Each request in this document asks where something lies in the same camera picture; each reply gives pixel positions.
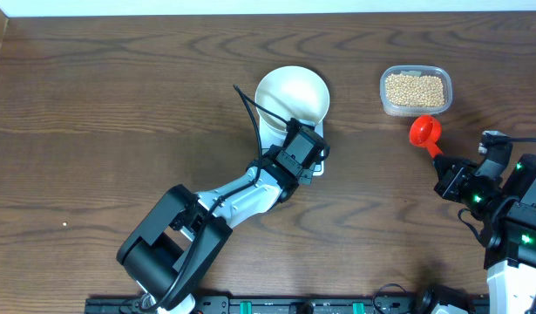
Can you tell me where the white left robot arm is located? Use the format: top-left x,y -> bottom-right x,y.
116,146 -> 317,313

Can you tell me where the cream round bowl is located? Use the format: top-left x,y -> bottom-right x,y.
254,65 -> 330,136

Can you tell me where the clear plastic soybean container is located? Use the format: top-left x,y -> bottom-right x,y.
379,65 -> 453,117

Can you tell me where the red plastic measuring scoop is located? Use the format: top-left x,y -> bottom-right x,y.
409,115 -> 443,159

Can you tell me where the white digital kitchen scale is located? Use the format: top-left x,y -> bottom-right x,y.
259,118 -> 325,176

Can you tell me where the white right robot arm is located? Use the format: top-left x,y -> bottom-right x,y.
433,154 -> 536,313

